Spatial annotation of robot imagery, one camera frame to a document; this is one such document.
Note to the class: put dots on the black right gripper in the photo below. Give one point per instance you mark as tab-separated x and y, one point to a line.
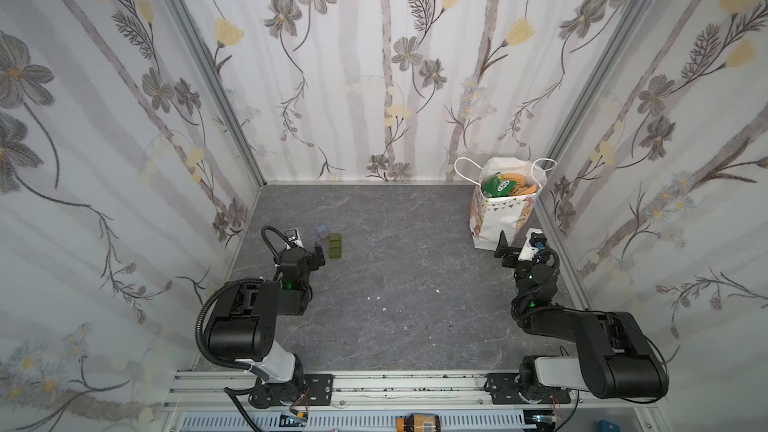
513	253

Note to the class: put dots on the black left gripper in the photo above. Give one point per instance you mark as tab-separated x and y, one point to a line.
314	256

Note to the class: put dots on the white patterned paper bag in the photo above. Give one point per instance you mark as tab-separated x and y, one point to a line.
490	216

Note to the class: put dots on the green Fox's candy bag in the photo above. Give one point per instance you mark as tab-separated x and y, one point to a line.
502	185

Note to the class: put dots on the orange snack bag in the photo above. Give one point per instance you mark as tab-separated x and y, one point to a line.
523	187

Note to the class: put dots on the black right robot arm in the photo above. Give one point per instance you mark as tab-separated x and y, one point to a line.
614	359

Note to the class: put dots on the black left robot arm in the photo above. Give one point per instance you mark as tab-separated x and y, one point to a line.
236	326

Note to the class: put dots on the blue-grey small cube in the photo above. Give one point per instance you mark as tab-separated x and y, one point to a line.
323	232

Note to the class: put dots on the orange black device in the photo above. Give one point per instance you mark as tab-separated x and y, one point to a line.
418	422

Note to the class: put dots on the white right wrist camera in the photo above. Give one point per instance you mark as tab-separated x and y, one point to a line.
535	241

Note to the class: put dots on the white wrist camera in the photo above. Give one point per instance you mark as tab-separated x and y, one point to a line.
292	238
535	241

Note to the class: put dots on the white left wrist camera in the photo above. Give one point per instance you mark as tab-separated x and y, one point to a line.
292	238

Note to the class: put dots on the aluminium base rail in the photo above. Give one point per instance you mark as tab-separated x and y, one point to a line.
372	401

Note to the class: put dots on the blue object at rail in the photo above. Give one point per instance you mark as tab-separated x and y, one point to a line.
607	426

